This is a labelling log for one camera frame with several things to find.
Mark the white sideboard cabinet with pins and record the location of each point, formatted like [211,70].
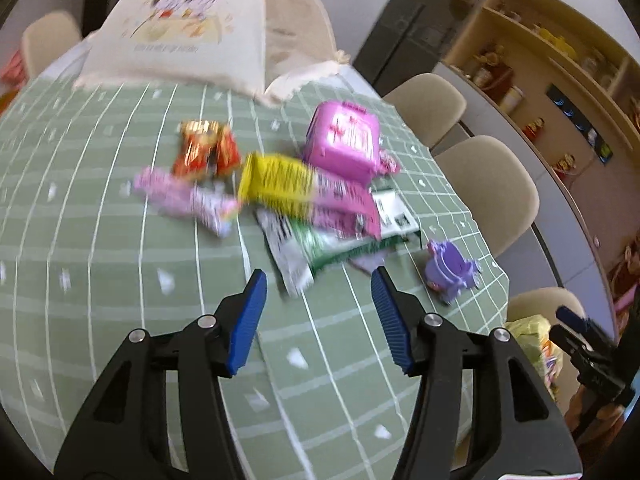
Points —
[565,220]

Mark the green snack wrapper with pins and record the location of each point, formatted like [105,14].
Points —
[320,247]

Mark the black power socket rail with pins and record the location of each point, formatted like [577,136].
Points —
[580,120]

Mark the orange snack wrapper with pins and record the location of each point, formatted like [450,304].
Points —
[205,150]

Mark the wooden wall shelf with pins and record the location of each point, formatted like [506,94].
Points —
[565,35]

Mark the pink toy case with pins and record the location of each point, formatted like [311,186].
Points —
[345,140]

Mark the yellow cup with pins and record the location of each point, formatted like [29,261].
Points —
[512,99]

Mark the long pink snack wrapper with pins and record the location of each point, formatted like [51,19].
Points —
[180,200]

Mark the white black snack wrapper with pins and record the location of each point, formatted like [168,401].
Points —
[397,212]

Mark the yellow plastic trash bag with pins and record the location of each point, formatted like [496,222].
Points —
[527,345]

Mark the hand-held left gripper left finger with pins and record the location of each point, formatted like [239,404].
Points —
[247,325]

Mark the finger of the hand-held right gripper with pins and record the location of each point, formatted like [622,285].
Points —
[567,314]
[567,340]

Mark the white printed canvas bag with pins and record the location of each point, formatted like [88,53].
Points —
[190,20]

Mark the person's right forearm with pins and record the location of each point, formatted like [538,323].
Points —
[595,420]

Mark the green checked tablecloth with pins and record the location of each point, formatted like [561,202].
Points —
[125,285]

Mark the purple toy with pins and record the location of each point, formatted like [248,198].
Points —
[452,272]

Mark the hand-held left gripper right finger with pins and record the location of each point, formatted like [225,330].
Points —
[392,322]

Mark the bright yellow snack wrapper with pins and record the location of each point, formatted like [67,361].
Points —
[275,182]

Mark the grey tall cabinet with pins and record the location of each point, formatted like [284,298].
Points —
[420,20]

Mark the beige dining chair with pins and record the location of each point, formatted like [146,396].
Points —
[492,190]
[430,105]
[50,42]
[540,302]

